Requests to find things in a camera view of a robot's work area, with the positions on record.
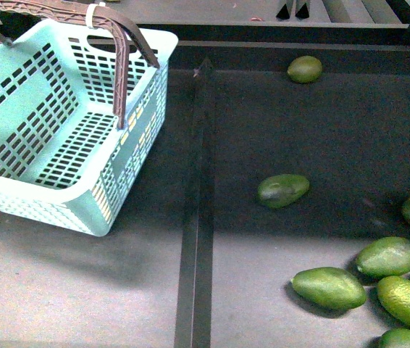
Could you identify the light blue plastic basket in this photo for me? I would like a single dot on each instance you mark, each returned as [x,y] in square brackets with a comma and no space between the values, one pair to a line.
[63,160]

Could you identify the brown basket handle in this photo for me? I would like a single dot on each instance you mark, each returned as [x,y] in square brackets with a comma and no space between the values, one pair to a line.
[124,32]

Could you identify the black shelf divider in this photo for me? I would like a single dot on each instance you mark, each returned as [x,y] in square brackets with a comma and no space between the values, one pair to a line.
[193,321]

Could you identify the white zip tie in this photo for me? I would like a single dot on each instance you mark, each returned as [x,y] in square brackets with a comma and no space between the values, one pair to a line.
[89,15]

